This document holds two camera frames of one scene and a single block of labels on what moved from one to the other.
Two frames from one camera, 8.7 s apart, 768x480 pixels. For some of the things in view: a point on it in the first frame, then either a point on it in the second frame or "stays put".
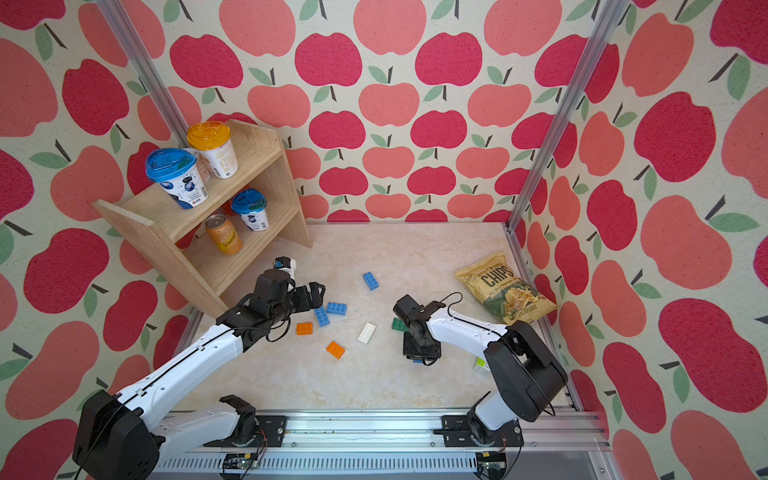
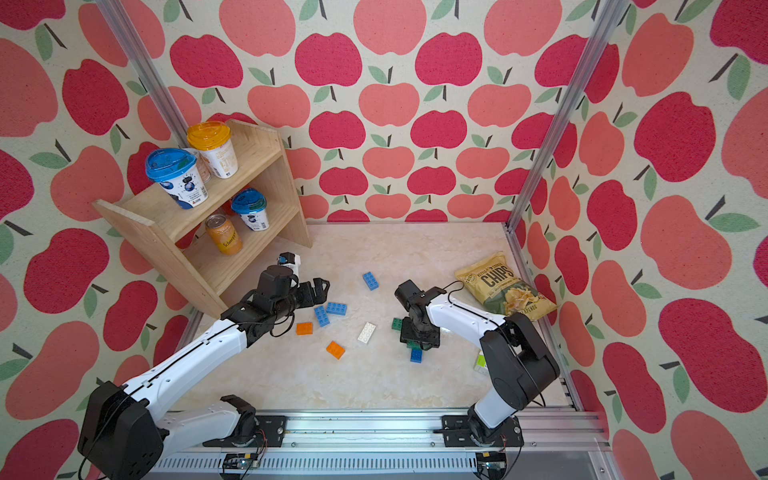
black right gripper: x=408 y=351 to x=430 y=341
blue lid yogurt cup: x=179 y=174 stays put
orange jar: x=223 y=234 stays put
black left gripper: x=307 y=301 stays put
